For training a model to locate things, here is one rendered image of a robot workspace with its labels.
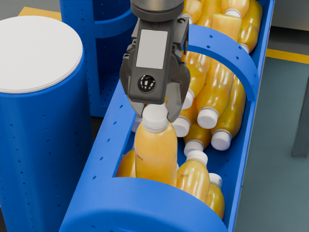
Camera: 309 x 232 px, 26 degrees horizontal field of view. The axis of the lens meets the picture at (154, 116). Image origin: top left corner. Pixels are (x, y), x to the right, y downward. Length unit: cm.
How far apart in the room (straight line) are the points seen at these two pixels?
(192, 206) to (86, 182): 19
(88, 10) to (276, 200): 101
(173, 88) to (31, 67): 66
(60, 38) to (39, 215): 50
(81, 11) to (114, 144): 126
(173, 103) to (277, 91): 209
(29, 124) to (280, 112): 159
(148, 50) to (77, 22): 152
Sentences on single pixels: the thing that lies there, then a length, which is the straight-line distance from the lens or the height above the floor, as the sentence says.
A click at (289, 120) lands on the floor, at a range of 292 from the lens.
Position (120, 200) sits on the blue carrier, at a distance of 103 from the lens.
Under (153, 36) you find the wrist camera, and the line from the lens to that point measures 88.
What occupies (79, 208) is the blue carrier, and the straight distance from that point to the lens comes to 107.
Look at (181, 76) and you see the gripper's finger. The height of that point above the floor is 142.
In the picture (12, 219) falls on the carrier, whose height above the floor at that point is 53.
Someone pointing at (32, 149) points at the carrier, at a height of 84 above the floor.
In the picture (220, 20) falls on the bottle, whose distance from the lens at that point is 151.
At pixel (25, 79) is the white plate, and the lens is 153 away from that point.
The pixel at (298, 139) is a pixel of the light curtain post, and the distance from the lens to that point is 271.
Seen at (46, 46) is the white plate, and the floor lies 104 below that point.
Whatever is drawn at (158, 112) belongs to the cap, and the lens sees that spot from 100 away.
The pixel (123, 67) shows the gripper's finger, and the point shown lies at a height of 142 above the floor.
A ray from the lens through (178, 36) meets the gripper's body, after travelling 93.
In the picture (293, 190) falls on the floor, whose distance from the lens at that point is 267.
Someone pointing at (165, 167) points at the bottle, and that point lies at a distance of 105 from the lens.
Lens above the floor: 205
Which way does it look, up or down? 45 degrees down
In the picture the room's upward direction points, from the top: straight up
